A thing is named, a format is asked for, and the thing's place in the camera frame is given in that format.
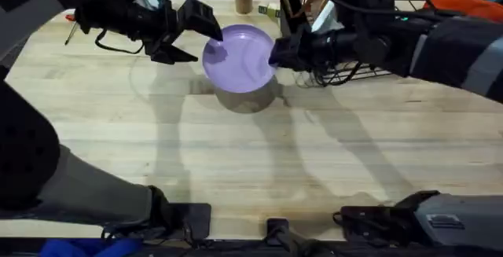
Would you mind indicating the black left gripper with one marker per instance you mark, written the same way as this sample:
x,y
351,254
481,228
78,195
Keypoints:
x,y
129,19

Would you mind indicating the orange cloth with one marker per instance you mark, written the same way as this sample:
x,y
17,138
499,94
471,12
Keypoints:
x,y
467,6

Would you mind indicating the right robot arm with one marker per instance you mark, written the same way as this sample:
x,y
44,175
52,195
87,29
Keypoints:
x,y
456,52

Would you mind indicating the wooden utensil holder cup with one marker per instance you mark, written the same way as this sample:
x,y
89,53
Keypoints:
x,y
243,2

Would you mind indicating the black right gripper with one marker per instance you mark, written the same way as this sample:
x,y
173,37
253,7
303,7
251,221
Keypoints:
x,y
346,48

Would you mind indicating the dark blue cloth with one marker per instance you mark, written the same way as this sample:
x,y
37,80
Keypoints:
x,y
90,248

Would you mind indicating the small green yellow box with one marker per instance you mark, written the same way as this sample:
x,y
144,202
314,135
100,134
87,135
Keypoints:
x,y
269,10

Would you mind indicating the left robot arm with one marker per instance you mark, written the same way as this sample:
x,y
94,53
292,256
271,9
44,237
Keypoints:
x,y
23,151

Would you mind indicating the purple plate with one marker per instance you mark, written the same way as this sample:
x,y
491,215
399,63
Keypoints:
x,y
239,60

